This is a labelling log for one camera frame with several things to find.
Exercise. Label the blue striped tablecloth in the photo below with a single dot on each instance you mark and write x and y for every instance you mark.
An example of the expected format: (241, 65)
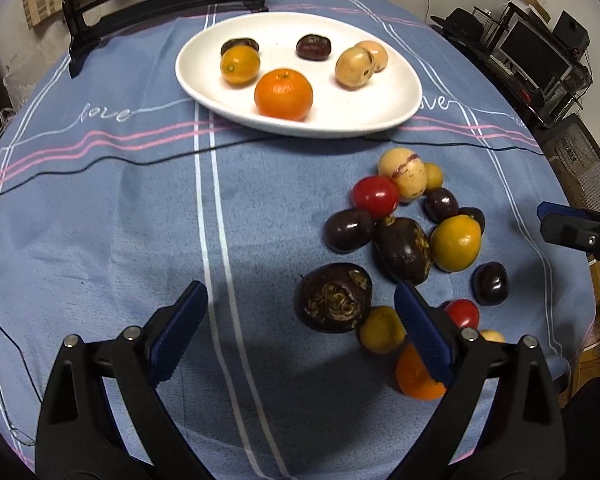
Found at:
(130, 220)

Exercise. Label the cream striped pepino melon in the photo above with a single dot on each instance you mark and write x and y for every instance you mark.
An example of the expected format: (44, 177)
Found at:
(402, 174)

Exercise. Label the small yellow fruit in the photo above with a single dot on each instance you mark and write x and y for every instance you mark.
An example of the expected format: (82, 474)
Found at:
(434, 176)
(381, 329)

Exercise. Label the dark wrinkled fruit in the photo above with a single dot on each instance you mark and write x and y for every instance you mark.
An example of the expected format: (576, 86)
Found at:
(314, 47)

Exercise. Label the black hat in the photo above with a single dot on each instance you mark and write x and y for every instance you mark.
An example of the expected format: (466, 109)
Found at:
(455, 22)

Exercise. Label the white round plate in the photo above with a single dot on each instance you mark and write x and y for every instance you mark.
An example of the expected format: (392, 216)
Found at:
(380, 110)

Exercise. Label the red cherry tomato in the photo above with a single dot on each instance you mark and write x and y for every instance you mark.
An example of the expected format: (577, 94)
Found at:
(375, 196)
(462, 312)

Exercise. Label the yellow-green round fruit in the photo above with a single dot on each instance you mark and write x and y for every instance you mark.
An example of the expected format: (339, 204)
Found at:
(455, 242)

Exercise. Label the black computer monitor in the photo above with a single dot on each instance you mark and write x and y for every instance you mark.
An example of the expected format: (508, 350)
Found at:
(535, 52)

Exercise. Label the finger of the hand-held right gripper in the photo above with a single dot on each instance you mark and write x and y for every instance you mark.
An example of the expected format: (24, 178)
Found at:
(575, 230)

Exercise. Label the cream round fruit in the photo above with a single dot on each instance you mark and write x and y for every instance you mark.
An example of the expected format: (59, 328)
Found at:
(492, 335)

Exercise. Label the yellow-orange round fruit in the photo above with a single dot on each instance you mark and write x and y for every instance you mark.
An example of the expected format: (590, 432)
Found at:
(240, 65)

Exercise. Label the black speaker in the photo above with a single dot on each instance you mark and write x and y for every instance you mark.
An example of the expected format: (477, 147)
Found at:
(570, 32)

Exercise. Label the orange mandarin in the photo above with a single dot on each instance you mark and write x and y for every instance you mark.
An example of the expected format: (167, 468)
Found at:
(283, 94)
(410, 375)

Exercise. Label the tan round fruit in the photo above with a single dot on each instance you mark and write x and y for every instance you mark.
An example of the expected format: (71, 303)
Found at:
(355, 67)

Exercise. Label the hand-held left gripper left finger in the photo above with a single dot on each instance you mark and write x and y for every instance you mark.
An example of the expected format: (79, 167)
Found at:
(177, 330)

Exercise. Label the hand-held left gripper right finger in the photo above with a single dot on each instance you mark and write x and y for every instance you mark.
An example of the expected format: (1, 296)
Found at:
(425, 332)

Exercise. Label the black desk rack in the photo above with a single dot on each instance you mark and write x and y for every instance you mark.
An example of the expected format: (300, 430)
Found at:
(510, 90)

